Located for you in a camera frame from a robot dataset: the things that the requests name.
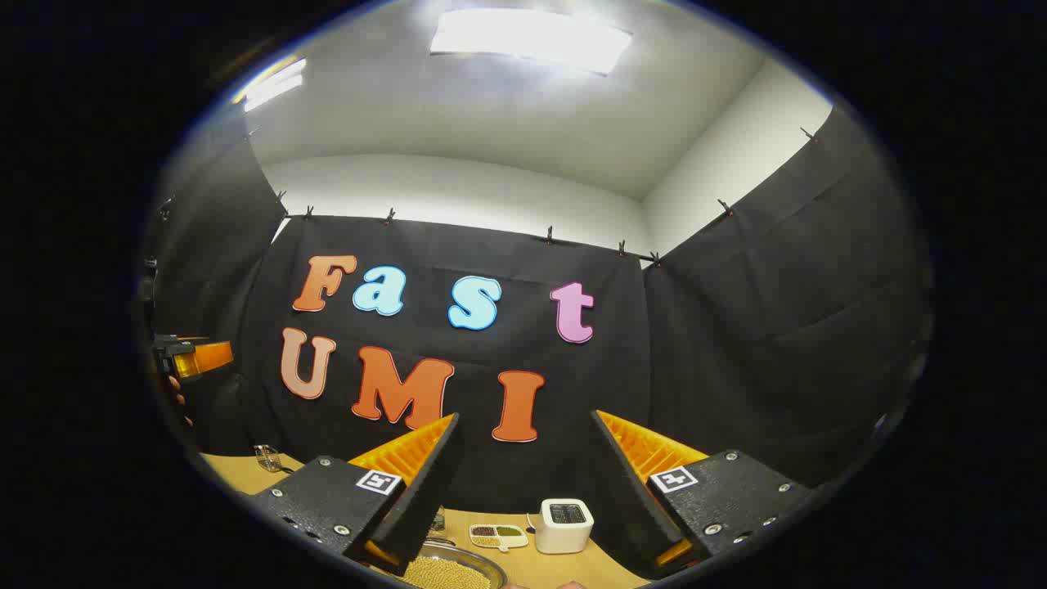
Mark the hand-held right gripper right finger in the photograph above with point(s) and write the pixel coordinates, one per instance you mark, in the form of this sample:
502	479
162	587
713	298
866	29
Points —
623	507

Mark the pile of yellow soybeans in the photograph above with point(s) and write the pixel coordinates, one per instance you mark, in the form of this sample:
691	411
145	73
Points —
446	575

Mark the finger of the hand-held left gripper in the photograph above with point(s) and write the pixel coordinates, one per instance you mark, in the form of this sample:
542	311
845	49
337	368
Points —
204	358

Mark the white divided dish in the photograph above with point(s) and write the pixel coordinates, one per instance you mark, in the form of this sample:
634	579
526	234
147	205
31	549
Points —
499	537

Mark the row of black cloth clips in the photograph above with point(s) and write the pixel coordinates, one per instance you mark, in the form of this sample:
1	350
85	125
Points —
550	236

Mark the white toaster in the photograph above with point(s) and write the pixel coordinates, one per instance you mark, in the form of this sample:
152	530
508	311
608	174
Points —
563	532

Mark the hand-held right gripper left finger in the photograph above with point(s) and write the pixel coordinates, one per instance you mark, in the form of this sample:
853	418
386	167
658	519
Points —
425	507

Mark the ceiling light panel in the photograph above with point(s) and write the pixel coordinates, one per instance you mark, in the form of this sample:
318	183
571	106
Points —
274	82
532	39

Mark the small pile of soybeans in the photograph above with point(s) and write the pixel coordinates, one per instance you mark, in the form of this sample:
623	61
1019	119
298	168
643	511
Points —
485	541

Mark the stainless steel pot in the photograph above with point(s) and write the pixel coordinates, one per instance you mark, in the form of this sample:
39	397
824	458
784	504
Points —
484	561

